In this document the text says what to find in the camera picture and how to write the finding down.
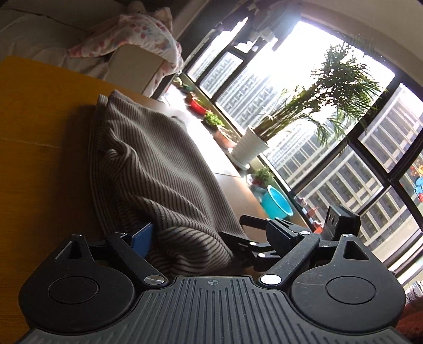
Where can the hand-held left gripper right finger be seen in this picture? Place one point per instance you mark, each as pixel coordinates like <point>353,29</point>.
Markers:
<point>281,238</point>

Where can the tall palm plant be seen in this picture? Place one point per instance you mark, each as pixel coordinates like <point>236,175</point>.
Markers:
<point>330,89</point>

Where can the white ribbed plant pot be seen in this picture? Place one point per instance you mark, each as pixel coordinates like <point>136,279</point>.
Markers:
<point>249,149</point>

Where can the small green leafy plant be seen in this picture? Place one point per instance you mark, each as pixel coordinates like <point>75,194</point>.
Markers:
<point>213,119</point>

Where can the white covered sofa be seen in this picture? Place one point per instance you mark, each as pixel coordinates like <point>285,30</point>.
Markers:
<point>39,33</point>

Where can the beige side cabinet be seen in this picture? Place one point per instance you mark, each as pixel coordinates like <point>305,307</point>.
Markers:
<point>135,66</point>

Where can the blue plastic basin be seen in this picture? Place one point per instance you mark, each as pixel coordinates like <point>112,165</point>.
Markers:
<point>276,203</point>

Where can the hanging dark clothes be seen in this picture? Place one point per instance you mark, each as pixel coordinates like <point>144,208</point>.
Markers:
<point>264,16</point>

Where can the colourful window sticker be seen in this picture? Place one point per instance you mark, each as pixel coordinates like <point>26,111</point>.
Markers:
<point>418,183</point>

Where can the small toy figures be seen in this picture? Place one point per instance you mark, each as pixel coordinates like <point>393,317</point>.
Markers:
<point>310,213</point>

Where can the small green sill ornaments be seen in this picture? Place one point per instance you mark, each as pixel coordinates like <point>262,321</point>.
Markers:
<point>183,85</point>

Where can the black window frame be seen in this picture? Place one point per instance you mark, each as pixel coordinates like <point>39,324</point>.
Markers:
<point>363,139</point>

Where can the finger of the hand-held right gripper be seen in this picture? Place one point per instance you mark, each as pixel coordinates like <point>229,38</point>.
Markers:
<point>246,245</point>
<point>254,222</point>

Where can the brown planter tray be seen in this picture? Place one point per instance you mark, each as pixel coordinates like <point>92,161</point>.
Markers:
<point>225,138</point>

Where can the red planter tray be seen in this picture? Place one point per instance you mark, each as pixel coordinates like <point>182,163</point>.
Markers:
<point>198,106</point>

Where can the small plant in pink pot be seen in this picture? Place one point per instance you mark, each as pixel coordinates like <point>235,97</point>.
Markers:
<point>262,177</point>

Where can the grey striped sweater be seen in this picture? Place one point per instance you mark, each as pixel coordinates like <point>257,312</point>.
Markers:
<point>158,172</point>

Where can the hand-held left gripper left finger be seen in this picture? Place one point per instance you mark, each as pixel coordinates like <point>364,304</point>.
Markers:
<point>142,241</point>

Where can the floral print blanket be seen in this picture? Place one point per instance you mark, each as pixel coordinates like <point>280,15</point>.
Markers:
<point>138,33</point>

